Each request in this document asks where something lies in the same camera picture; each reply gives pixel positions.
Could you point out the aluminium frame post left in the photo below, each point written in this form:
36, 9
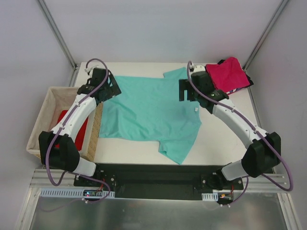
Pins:
56, 32

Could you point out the teal t shirt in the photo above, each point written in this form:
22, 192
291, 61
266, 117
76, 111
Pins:
148, 109

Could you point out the pink t shirt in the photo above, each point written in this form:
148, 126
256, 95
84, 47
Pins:
211, 69

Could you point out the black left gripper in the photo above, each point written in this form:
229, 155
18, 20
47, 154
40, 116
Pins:
111, 87

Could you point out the black t shirt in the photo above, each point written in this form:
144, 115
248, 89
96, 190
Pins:
249, 80

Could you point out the aluminium rail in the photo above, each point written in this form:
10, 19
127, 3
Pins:
40, 179

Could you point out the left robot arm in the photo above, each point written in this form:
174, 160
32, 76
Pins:
57, 147

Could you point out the patterned t shirt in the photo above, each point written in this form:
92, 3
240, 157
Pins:
233, 91

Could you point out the right white cable duct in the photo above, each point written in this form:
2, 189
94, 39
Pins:
210, 196

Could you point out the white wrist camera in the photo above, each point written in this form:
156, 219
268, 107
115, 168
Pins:
196, 68
88, 70

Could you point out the red t shirt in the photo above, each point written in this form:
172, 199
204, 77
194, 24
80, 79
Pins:
81, 133

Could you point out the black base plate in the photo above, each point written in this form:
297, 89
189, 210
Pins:
170, 182

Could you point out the wicker basket with cloth liner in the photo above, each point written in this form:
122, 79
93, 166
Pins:
56, 100

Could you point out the aluminium frame post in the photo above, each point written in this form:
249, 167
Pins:
264, 35
56, 32

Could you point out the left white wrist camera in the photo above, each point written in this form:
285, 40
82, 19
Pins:
88, 70

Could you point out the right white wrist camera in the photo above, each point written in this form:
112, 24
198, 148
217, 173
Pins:
196, 68

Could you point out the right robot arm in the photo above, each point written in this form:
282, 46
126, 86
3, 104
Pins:
262, 148

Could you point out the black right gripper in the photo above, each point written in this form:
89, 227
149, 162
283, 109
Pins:
186, 89

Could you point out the aluminium frame post right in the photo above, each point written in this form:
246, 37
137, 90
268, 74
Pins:
264, 35

